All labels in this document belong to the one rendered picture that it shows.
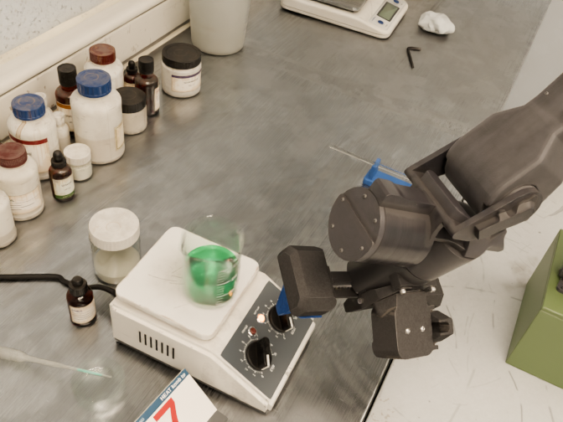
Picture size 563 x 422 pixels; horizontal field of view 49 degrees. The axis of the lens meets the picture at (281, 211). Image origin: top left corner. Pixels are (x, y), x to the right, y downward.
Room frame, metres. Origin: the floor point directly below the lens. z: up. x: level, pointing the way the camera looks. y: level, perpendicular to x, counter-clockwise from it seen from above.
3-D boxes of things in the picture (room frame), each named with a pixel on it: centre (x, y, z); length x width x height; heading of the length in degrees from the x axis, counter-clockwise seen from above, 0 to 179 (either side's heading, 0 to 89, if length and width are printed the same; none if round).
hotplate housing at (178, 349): (0.43, 0.06, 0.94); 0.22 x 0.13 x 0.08; 72
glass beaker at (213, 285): (0.42, 0.06, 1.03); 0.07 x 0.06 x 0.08; 135
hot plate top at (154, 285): (0.43, 0.09, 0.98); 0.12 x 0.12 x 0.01; 72
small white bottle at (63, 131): (0.71, 0.34, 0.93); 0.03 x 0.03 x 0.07
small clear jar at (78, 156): (0.66, 0.30, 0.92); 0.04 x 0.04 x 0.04
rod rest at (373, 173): (0.75, -0.17, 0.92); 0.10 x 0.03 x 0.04; 69
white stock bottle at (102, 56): (0.84, 0.32, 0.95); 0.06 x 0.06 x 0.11
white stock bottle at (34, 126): (0.66, 0.36, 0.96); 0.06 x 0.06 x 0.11
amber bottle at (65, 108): (0.77, 0.35, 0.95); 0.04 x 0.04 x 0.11
